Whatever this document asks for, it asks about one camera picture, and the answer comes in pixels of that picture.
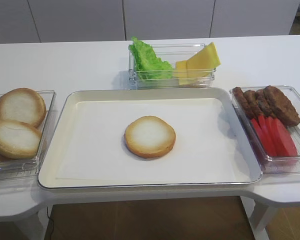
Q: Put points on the bun slice back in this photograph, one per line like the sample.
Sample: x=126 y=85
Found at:
x=23 y=105

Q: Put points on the yellow cheese slice top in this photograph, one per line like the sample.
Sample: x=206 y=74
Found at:
x=207 y=59

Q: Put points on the yellow cheese slice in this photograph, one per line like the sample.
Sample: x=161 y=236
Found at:
x=188 y=76
x=207 y=59

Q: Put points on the brown meat patty front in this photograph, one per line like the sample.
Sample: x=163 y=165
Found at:
x=281 y=106

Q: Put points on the brown meat patty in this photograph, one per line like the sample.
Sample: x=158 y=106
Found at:
x=281 y=106
x=242 y=101
x=263 y=104
x=250 y=96

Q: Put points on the white table leg right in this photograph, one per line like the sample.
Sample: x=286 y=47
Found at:
x=259 y=216

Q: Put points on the brown meat patty back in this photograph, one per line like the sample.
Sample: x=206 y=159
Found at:
x=242 y=101

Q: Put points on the clear middle plastic container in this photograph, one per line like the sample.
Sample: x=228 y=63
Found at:
x=171 y=53

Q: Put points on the white serving tray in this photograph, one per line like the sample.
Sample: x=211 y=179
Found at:
x=88 y=147

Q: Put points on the bun slice front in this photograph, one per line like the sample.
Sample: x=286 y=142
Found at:
x=18 y=140

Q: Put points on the clear plastic container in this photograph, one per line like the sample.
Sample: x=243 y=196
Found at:
x=171 y=53
x=18 y=168
x=272 y=164

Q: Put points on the clear left plastic container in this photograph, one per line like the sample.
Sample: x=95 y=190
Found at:
x=18 y=168

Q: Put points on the red tomato slice front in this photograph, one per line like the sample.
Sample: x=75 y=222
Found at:
x=284 y=143

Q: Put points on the green lettuce leaf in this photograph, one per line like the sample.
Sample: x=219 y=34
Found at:
x=147 y=64

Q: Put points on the clear right plastic container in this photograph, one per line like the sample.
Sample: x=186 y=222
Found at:
x=272 y=164

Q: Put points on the yellow cheese slice lower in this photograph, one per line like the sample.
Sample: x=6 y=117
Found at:
x=188 y=76

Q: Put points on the bun slice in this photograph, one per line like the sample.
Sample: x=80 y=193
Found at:
x=149 y=137
x=18 y=140
x=23 y=105

